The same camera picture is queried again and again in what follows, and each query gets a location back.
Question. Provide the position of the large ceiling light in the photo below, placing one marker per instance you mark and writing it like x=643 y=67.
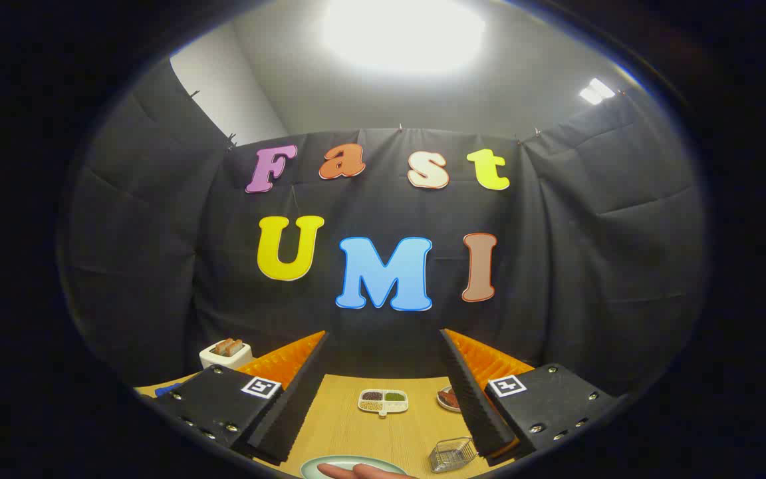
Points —
x=403 y=33

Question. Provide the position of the black backdrop cloth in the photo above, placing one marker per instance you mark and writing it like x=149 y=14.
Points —
x=157 y=266

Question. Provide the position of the plate of meat and vegetables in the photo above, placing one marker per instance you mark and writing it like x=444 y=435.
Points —
x=448 y=399

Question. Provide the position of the blue cloth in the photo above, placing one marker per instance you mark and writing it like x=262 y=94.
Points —
x=169 y=390

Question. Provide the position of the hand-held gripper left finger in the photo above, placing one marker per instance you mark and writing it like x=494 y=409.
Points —
x=293 y=406

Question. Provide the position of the white divided seasoning tray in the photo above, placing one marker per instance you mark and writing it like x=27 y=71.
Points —
x=383 y=402

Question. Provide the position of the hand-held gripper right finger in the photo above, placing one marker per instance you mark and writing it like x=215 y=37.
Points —
x=466 y=399

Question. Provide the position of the small ceiling light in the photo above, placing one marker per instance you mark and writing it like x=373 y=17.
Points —
x=596 y=91

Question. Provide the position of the white toaster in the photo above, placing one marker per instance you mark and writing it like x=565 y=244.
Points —
x=223 y=359

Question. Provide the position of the toasted bread slice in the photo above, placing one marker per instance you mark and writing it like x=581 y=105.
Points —
x=234 y=344
x=221 y=348

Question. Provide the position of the pale green plate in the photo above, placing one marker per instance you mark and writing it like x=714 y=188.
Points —
x=330 y=462

